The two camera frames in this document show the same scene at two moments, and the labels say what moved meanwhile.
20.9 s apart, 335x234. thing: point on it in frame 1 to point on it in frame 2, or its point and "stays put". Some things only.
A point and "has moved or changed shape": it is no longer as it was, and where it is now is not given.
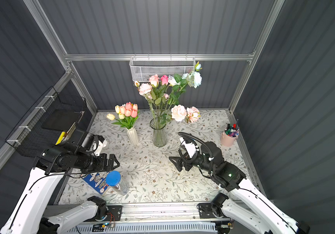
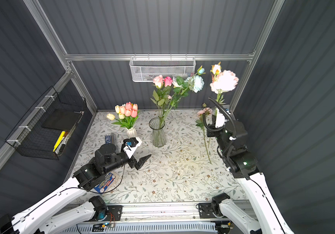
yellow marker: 61,136 stays put
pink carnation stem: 166,96 to 169,97
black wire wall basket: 56,120 stays put
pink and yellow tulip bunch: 127,114 stays put
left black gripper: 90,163 to 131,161
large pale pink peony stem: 178,112 to 226,80
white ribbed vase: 133,136 stays put
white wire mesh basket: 141,68 stays put
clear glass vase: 158,124 stays put
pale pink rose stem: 156,92 has moved or changed shape
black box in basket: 62,119 stays put
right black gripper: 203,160 to 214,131
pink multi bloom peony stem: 193,114 to 200,123
